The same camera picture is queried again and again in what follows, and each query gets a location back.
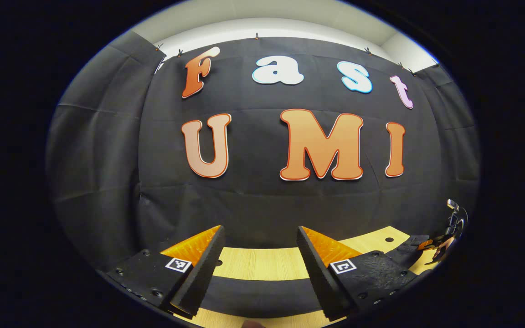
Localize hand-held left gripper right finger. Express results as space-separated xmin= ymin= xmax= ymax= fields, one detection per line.
xmin=296 ymin=225 xmax=418 ymax=322

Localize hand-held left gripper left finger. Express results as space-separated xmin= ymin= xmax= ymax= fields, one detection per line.
xmin=96 ymin=225 xmax=226 ymax=318

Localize dark grey jeans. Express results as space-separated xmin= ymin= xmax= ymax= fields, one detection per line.
xmin=196 ymin=234 xmax=432 ymax=319

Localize black backdrop cloth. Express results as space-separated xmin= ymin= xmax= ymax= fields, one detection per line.
xmin=46 ymin=30 xmax=481 ymax=274

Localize row of small cloth clips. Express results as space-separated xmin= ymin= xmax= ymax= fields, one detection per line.
xmin=155 ymin=32 xmax=440 ymax=74

